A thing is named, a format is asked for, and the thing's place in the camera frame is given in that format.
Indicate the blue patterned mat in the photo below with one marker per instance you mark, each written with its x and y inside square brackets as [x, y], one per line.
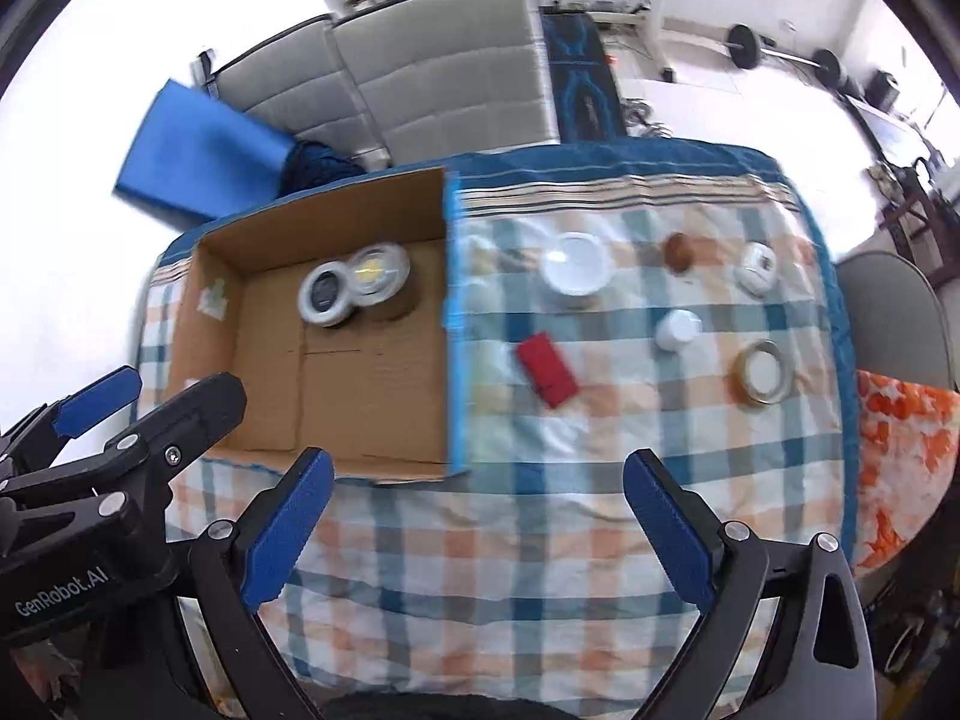
[585, 82]

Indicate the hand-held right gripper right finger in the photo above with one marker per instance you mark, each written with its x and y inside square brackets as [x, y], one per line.
[667, 532]

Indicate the white tape roll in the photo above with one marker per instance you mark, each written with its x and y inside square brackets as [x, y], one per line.
[326, 298]

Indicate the red rectangular box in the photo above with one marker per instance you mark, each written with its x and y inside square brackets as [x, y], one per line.
[546, 371]

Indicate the clear lid yellow jar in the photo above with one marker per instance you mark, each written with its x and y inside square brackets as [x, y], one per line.
[379, 270]

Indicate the cardboard box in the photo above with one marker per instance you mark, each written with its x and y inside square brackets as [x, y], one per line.
[360, 382]

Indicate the brown round container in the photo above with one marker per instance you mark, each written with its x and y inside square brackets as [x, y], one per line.
[679, 251]

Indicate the short black barbell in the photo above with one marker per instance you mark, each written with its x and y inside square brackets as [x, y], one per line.
[742, 45]

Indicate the white round bowl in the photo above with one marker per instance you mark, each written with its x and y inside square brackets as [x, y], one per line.
[576, 262]

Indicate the dark blue knitted cloth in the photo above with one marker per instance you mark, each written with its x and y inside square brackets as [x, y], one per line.
[319, 161]

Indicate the grey chair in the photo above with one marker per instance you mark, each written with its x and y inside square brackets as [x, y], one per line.
[892, 315]

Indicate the shiny blue box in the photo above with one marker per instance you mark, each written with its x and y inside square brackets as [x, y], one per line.
[199, 157]

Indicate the checked tablecloth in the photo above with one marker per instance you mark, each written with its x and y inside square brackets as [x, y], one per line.
[525, 540]

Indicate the white round case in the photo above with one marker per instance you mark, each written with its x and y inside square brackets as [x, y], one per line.
[756, 268]

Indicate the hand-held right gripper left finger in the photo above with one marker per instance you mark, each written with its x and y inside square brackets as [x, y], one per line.
[289, 532]

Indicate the small white cap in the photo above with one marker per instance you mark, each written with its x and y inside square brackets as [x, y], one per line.
[677, 330]

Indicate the tan tape roll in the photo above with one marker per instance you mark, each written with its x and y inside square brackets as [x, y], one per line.
[742, 382]

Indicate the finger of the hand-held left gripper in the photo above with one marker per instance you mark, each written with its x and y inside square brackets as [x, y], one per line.
[94, 401]
[187, 420]

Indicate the orange floral cloth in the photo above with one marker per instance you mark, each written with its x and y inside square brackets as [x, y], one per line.
[907, 465]

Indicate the grey padded sofa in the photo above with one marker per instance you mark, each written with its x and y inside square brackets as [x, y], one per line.
[450, 75]

